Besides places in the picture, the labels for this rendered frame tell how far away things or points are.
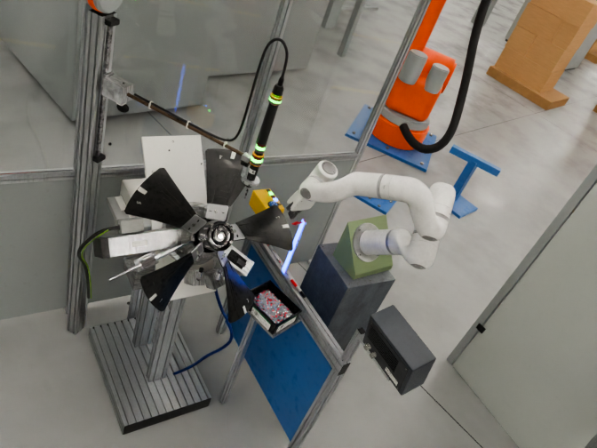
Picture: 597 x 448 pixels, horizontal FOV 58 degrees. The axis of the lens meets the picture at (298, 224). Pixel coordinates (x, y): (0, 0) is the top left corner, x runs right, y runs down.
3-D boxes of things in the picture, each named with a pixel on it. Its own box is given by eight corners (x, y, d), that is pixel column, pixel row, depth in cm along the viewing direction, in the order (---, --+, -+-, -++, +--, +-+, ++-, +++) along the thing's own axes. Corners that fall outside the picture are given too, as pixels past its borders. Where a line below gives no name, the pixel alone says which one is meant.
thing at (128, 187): (112, 197, 263) (114, 179, 256) (144, 194, 272) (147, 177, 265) (123, 220, 253) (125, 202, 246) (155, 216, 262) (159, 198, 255)
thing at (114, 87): (99, 95, 209) (100, 75, 204) (111, 90, 215) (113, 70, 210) (121, 107, 208) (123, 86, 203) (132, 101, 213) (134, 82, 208)
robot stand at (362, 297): (310, 345, 343) (364, 238, 288) (333, 385, 325) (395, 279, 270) (269, 355, 328) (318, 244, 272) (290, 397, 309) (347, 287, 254)
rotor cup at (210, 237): (192, 255, 216) (206, 257, 206) (188, 219, 215) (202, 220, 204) (225, 250, 225) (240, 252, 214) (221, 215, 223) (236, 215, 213)
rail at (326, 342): (245, 236, 284) (250, 224, 279) (252, 235, 286) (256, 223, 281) (337, 376, 232) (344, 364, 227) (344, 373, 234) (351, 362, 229)
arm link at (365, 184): (372, 213, 188) (298, 203, 203) (390, 191, 198) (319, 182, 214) (370, 191, 183) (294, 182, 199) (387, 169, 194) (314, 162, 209)
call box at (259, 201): (247, 205, 272) (252, 189, 266) (265, 204, 278) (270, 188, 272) (262, 227, 263) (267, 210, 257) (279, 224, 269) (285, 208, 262)
